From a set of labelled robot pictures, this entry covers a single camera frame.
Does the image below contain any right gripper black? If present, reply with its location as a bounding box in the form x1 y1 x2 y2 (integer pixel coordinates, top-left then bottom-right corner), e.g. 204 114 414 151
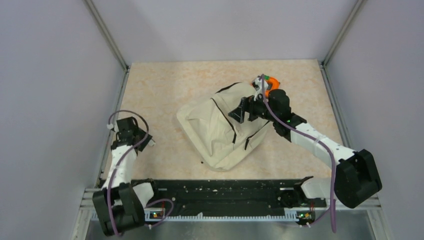
229 90 278 124

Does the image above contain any beige canvas student bag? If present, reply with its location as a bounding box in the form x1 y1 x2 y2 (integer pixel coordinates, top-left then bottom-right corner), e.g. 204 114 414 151
176 82 272 171

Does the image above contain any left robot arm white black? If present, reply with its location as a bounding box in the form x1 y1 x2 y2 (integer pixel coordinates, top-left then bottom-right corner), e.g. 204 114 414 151
92 117 161 237

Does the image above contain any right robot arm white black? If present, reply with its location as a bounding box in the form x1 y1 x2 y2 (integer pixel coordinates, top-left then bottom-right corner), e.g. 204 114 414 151
228 89 383 209

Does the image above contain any pink white eraser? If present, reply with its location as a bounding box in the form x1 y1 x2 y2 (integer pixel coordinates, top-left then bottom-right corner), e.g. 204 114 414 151
148 139 156 147

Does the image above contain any orange tape dispenser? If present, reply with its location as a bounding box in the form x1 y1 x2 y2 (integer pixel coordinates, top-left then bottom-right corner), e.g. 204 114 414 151
256 75 280 98

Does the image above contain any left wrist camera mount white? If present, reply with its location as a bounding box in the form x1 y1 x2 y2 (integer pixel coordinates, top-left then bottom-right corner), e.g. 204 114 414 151
106 123 115 132

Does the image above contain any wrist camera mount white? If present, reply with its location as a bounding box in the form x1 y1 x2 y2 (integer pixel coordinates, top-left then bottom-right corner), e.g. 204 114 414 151
251 76 265 101
106 123 115 132

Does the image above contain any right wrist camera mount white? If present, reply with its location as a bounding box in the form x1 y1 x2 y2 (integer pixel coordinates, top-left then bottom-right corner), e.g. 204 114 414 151
251 76 265 101

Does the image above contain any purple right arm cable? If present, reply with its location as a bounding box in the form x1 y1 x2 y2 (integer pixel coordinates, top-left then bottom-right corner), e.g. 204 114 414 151
260 73 339 234

